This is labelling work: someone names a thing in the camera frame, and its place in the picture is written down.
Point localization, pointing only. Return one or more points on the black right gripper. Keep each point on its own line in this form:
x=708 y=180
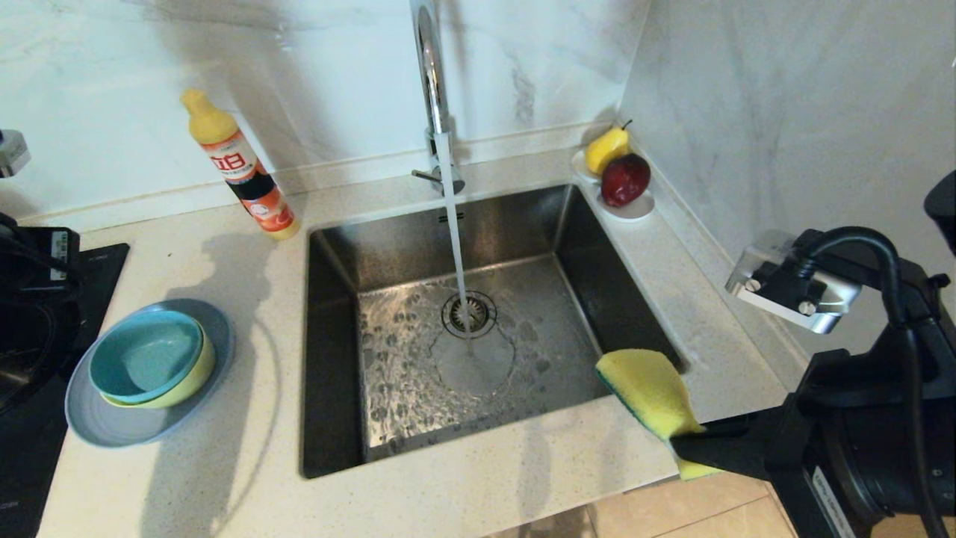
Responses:
x=829 y=403

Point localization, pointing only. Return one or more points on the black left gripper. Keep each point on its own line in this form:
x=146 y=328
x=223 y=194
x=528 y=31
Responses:
x=33 y=258

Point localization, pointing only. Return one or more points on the yellow sponge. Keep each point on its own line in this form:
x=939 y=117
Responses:
x=650 y=388

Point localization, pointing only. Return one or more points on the teal bowl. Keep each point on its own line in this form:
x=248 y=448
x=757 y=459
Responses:
x=146 y=359

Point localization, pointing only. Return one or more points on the orange dish soap bottle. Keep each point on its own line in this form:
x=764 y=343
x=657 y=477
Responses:
x=235 y=164

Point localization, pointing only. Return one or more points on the chrome faucet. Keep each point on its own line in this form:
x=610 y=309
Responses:
x=433 y=75

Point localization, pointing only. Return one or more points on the metal sink drain strainer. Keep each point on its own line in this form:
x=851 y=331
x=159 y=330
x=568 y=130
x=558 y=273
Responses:
x=482 y=314

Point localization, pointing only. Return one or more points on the stainless steel sink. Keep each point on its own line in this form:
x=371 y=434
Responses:
x=403 y=388

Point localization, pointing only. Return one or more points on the black induction cooktop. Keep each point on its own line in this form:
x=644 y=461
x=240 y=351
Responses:
x=45 y=448

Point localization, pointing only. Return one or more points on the light wooden cabinet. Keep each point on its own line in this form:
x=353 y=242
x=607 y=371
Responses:
x=904 y=527

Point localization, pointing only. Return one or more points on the gray plate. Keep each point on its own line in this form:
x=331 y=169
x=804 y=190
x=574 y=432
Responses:
x=134 y=426

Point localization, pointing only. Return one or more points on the yellow-green bowl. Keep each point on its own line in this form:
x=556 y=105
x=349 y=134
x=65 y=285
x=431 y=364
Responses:
x=202 y=377

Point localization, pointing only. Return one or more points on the small white fruit dish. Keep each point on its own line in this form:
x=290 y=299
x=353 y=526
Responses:
x=635 y=211

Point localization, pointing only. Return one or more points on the dark red apple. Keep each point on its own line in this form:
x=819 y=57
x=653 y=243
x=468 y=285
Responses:
x=624 y=180

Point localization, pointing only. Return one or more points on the yellow pear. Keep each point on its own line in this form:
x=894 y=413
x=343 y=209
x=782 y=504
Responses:
x=603 y=149

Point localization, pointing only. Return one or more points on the running water stream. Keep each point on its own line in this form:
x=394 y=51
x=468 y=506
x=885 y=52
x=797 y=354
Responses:
x=454 y=239

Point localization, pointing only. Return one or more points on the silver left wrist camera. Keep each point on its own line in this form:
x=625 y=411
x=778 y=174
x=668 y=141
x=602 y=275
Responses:
x=11 y=153

